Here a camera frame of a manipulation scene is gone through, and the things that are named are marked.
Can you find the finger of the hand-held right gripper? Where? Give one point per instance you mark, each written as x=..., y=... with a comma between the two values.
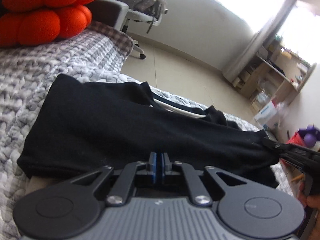
x=282, y=151

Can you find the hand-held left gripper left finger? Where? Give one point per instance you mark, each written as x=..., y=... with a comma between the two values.
x=153, y=166

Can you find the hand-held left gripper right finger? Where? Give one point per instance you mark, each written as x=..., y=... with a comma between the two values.
x=165, y=166

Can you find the beige and black sweatshirt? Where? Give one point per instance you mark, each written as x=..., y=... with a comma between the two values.
x=112, y=125

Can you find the person's right hand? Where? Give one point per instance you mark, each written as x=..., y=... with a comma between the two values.
x=312, y=202

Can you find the purple toy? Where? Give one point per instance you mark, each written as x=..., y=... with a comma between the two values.
x=310, y=136

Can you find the white and blue box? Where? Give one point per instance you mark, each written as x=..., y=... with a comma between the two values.
x=266, y=113

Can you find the wooden shelf unit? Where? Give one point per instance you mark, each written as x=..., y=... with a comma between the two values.
x=275, y=80

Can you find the pale curtain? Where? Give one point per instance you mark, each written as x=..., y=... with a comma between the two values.
x=260, y=40

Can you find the white office chair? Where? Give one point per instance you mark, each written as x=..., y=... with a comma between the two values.
x=140, y=17

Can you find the grey checked quilted blanket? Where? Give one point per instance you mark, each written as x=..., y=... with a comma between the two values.
x=30, y=75

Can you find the grey sofa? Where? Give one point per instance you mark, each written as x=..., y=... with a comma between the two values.
x=107, y=12

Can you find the red knot cushion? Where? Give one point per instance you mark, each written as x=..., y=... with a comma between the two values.
x=42, y=10

